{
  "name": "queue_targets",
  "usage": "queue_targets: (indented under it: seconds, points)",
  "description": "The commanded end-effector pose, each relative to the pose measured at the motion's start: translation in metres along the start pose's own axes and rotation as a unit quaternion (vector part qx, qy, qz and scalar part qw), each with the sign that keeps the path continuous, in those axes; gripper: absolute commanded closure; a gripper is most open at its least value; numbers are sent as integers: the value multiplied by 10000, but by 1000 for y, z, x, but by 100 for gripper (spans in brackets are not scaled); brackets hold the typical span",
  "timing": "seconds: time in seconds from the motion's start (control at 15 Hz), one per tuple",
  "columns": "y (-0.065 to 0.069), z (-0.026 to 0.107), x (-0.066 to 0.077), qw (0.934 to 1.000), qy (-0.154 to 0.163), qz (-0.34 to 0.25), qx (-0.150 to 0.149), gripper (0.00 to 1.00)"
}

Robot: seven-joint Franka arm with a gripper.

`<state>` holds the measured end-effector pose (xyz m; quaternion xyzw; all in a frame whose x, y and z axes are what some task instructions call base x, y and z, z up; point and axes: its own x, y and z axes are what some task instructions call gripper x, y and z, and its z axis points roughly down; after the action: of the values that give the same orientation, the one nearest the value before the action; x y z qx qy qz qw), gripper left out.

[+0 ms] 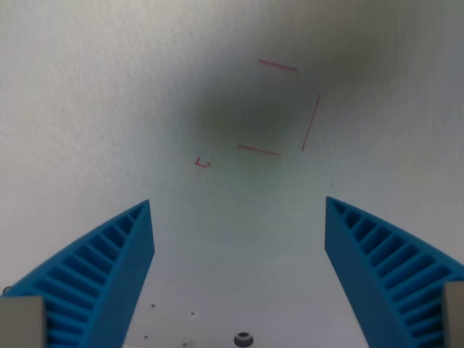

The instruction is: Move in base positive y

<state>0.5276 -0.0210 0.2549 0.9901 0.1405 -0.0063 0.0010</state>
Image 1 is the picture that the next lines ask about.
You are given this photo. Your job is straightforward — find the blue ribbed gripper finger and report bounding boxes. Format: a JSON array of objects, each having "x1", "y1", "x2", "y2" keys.
[
  {"x1": 0, "y1": 199, "x2": 156, "y2": 348},
  {"x1": 324, "y1": 196, "x2": 464, "y2": 348}
]

